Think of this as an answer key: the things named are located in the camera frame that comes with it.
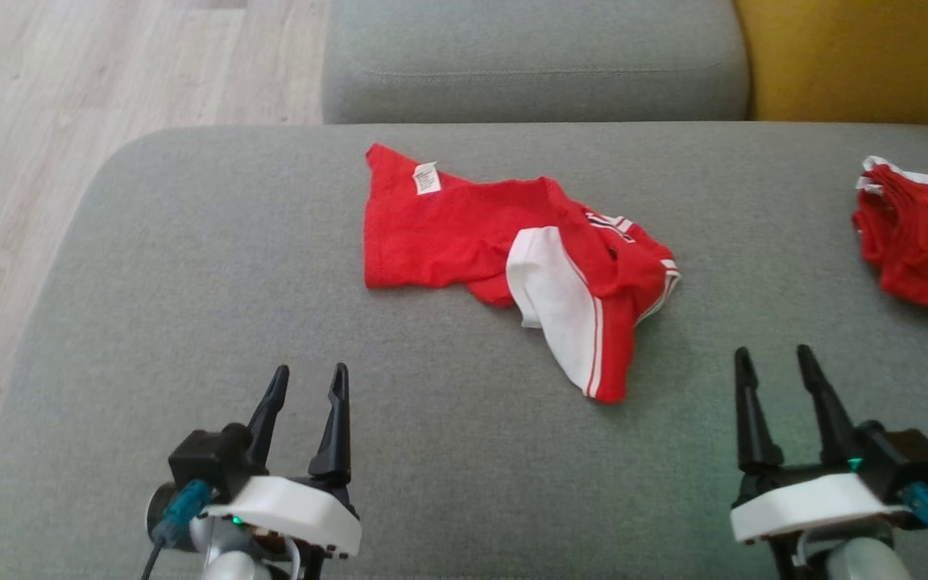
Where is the grey sofa seat cushion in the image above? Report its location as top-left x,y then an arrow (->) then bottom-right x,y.
0,121 -> 928,580

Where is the yellow sofa cushion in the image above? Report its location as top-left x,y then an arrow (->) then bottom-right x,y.
734,0 -> 928,130

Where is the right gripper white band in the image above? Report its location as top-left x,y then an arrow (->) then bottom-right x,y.
730,345 -> 913,545

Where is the red white-trimmed jersey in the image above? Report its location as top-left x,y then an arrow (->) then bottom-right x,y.
363,143 -> 682,404

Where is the grey sofa back cushion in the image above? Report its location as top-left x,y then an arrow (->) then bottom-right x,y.
321,0 -> 751,125

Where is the red number 23 jersey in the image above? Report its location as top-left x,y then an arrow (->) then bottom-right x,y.
852,155 -> 928,326

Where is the left cable with blue plug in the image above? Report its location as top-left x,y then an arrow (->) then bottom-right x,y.
139,478 -> 214,580

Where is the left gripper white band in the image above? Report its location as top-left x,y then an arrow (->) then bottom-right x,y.
202,362 -> 363,558

